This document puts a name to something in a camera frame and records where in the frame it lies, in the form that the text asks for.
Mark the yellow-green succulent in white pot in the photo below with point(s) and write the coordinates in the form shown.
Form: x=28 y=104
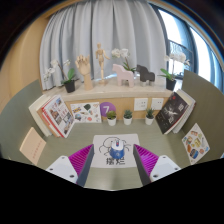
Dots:
x=111 y=121

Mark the large colourful sticker sheet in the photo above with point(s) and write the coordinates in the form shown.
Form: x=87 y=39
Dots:
x=196 y=143

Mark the white wall socket with holes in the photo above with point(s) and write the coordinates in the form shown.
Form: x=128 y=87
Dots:
x=140 y=104

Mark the light wooden desk ledge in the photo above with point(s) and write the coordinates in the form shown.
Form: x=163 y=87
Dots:
x=106 y=91

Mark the round green succulent in white pot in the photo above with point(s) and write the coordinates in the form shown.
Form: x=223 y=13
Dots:
x=127 y=121

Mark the olive felt desk partition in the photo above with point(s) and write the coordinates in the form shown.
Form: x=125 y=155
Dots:
x=16 y=113
x=208 y=106

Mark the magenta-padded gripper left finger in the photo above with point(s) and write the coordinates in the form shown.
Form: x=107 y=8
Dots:
x=61 y=166

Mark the small white orchid in black pot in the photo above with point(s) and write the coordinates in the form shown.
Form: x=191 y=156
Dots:
x=69 y=86

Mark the pink horse figurine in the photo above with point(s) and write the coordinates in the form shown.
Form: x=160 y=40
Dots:
x=124 y=75

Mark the small white sticker sheet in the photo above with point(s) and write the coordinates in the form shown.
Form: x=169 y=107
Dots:
x=85 y=112

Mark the tall white orchid in black pot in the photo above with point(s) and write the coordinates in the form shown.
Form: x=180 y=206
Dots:
x=170 y=84

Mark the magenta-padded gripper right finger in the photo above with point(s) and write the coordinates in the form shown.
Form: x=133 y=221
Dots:
x=165 y=166

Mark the spiky green succulent in white pot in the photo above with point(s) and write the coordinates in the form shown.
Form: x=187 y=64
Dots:
x=149 y=120

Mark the wooden hand model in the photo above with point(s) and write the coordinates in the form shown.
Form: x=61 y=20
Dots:
x=84 y=66

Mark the white orchid behind horse figurines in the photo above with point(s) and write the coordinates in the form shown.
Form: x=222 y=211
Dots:
x=120 y=52

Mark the wooden artist mannequin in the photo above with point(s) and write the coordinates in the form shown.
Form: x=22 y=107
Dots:
x=101 y=56

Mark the plain white wall socket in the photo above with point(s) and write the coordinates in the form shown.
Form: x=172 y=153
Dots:
x=157 y=103

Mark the grey pleated curtain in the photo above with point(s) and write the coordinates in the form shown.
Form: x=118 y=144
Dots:
x=100 y=23

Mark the blue and white computer mouse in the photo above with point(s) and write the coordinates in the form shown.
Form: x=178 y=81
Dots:
x=117 y=151

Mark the black cover book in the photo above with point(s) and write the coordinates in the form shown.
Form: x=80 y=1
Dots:
x=171 y=113

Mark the pale books behind brochure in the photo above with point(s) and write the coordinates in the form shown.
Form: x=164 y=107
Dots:
x=36 y=115

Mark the tan paper booklet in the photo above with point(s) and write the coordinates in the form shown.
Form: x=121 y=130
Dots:
x=32 y=146

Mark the purple round number disc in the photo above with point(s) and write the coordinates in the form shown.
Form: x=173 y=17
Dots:
x=106 y=108

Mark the dark grey horse figurine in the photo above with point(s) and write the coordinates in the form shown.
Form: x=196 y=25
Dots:
x=146 y=74

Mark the photo brochure with red edge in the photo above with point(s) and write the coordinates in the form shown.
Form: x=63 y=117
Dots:
x=60 y=115

